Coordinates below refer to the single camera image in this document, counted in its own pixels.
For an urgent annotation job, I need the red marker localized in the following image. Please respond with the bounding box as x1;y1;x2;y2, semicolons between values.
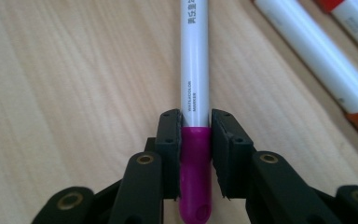
311;0;358;65

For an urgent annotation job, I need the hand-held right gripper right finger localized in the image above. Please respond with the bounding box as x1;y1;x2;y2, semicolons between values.
210;108;341;224

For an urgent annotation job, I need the orange capped white marker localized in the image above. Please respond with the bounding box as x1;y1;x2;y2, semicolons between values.
251;0;358;151

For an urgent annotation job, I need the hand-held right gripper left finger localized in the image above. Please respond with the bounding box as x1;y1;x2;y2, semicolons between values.
108;108;184;224

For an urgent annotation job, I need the magenta marker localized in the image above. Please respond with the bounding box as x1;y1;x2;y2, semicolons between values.
177;0;214;224

